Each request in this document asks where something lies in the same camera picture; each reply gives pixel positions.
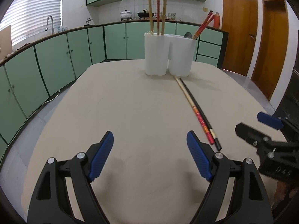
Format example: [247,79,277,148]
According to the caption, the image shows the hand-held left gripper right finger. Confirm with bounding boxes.
[186,131,274,224]

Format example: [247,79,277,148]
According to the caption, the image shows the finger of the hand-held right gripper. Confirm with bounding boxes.
[256,111,290,131]
[235,122,269,148]

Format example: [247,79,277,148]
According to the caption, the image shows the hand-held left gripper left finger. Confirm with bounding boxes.
[27,131,114,224]

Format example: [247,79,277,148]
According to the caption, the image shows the black chopstick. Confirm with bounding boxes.
[179,77,222,151]

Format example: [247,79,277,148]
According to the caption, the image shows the red floral chopstick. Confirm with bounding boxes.
[196,15,216,40]
[174,76,216,145]
[192,10,214,40]

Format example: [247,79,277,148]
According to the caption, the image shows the white plastic utensil holder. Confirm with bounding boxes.
[144,31,198,77]

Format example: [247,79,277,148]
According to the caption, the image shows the plain bamboo chopstick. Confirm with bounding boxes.
[148,0,154,34]
[162,0,167,36]

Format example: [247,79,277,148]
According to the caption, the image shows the red printed handle chopstick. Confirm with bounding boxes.
[156,0,161,36]

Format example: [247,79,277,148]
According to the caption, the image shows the person's right hand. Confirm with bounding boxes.
[273,180,298,215]

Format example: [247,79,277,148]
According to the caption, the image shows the dark appliance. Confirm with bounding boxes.
[272,65,299,126]

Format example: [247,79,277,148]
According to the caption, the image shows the wooden door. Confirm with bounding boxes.
[251,0,290,101]
[221,0,258,76]

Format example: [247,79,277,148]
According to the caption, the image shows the green kitchen base cabinets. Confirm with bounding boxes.
[0,21,229,159]

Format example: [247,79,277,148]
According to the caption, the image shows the chrome kitchen faucet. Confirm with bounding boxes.
[45,15,55,34]

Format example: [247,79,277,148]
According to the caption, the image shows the white cooking pot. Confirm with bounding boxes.
[120,9,133,20]

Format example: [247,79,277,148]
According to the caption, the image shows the black wok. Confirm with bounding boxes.
[137,9,155,20]

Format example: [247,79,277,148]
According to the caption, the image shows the wooden cutting board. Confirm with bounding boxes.
[0,25,13,56]

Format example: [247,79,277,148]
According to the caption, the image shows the window blinds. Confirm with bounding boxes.
[0,0,63,49]

